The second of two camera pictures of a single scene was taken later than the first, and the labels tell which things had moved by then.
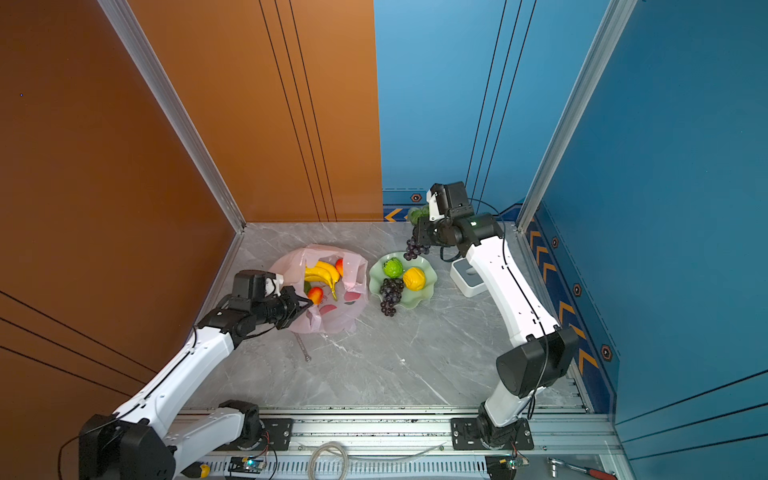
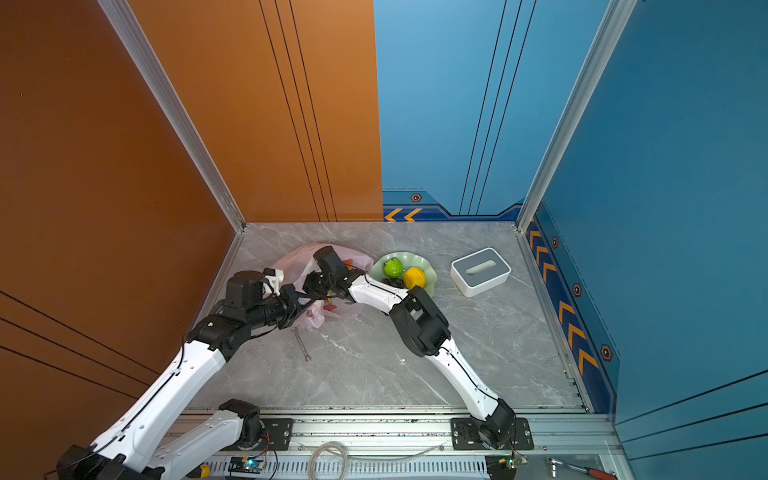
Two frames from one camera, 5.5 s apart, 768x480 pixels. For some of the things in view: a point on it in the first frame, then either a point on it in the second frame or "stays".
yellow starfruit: x=414 y=278 stays
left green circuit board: x=246 y=465 stays
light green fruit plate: x=411 y=299 stays
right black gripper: x=422 y=233 to x=308 y=284
